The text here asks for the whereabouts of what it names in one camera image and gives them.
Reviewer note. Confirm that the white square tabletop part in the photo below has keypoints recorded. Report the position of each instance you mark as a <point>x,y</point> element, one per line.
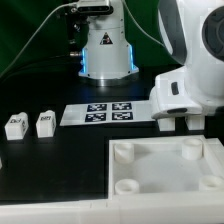
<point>144,166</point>

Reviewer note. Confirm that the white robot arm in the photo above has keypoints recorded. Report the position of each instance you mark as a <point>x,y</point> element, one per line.
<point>193,33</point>

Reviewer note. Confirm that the white sheet with fiducial tags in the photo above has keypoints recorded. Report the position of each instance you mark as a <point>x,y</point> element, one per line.
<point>106,112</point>

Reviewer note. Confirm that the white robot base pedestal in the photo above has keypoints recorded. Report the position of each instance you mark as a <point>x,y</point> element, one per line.
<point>107,56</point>

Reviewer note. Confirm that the grey camera on base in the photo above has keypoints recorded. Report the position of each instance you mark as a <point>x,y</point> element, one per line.
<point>93,6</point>

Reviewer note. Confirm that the white obstacle fence wall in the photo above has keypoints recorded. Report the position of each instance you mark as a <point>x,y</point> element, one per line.
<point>166,208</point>

